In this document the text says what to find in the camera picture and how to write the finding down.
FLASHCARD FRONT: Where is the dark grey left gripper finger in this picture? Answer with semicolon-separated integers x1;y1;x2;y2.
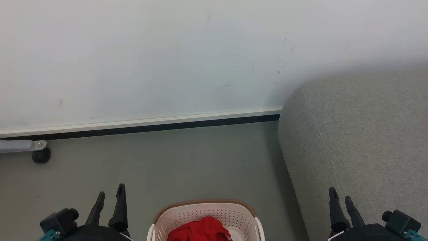
108;183;130;233
85;191;105;227

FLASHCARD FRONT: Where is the black caster wheel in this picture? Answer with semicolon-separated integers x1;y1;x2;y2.
32;148;51;164

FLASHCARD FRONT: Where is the teal camera connector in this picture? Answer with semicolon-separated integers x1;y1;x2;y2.
38;229;61;241
403;229;422;241

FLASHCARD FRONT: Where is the grey metal frame leg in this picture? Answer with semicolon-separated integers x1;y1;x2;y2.
0;140;47;154

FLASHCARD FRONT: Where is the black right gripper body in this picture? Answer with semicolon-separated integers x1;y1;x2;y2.
327;223;403;241

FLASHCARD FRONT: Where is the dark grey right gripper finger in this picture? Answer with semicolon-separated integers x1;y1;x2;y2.
344;196;366;229
328;186;351;232

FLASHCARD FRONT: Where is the white and black baseboard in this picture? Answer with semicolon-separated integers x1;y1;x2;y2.
0;107;283;141

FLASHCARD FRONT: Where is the red garment with white trim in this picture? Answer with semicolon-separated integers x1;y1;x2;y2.
166;216;233;241

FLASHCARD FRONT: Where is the grey fabric sofa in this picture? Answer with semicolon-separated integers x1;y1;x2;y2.
277;68;428;241

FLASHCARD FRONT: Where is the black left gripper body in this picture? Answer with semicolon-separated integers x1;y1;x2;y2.
60;224;134;241

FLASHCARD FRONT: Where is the teal right camera connector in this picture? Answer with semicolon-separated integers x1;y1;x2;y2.
403;229;422;241

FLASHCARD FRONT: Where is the cream perforated laundry basket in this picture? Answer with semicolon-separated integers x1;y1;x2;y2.
147;199;266;241

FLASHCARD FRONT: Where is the teal left camera connector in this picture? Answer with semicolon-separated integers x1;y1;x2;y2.
38;229;61;241

